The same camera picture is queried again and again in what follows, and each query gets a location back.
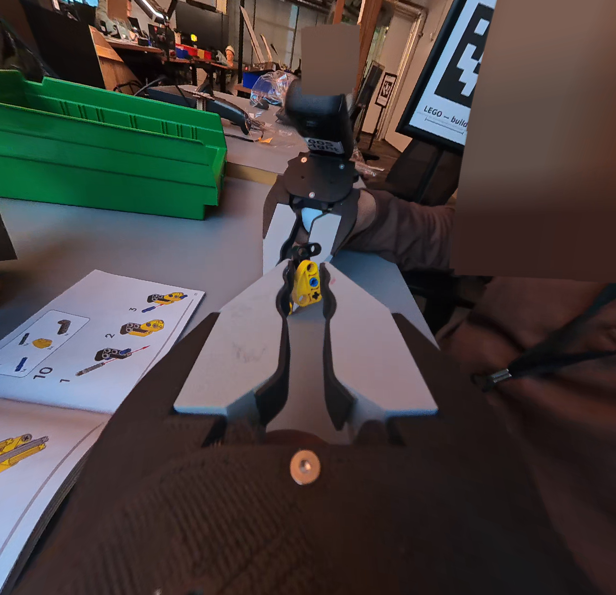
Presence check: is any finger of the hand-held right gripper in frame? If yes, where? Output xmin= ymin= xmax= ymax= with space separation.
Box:
xmin=302 ymin=192 xmax=361 ymax=265
xmin=262 ymin=180 xmax=300 ymax=274

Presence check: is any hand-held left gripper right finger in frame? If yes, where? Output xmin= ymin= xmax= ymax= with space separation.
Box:
xmin=321 ymin=262 xmax=440 ymax=431

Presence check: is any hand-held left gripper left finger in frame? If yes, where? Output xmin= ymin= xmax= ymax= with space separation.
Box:
xmin=173 ymin=262 xmax=291 ymax=428

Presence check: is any yellow lego piece blue pin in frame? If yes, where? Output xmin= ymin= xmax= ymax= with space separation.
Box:
xmin=290 ymin=260 xmax=321 ymax=308

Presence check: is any person's right forearm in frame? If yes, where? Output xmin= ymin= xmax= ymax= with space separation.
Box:
xmin=337 ymin=188 xmax=456 ymax=271

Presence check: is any lego instruction booklet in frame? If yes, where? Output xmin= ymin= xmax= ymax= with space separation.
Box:
xmin=0 ymin=269 xmax=206 ymax=574

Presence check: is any clear plastic bag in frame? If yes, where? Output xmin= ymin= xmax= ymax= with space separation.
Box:
xmin=249 ymin=70 xmax=301 ymax=109

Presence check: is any small tag sign on stand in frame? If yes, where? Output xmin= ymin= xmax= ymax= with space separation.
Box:
xmin=374 ymin=72 xmax=398 ymax=108

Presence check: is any dark handheld scanner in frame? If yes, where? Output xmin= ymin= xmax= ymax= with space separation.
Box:
xmin=146 ymin=85 xmax=252 ymax=136

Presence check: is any large framed tag sign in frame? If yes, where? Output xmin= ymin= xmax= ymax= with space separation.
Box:
xmin=395 ymin=0 xmax=501 ymax=154

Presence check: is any green plastic bin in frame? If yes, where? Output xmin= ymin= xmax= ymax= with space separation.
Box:
xmin=0 ymin=70 xmax=228 ymax=222

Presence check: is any black computer monitor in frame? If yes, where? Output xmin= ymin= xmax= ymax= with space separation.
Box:
xmin=172 ymin=0 xmax=230 ymax=53

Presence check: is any dark box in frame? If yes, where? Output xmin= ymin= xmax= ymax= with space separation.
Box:
xmin=0 ymin=214 xmax=18 ymax=262

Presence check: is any wooden post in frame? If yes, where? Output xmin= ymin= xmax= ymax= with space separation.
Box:
xmin=355 ymin=0 xmax=389 ymax=98

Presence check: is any black lanyard cord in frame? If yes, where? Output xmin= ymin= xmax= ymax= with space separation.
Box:
xmin=471 ymin=281 xmax=616 ymax=393

